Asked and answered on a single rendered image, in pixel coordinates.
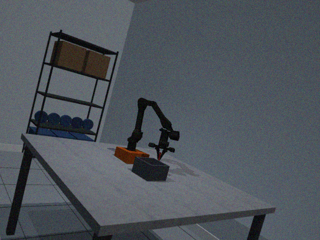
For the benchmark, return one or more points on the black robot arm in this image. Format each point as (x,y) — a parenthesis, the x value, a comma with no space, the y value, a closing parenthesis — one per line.
(137,134)

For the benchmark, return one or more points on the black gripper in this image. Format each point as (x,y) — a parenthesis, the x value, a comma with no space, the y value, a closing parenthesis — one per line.
(158,147)

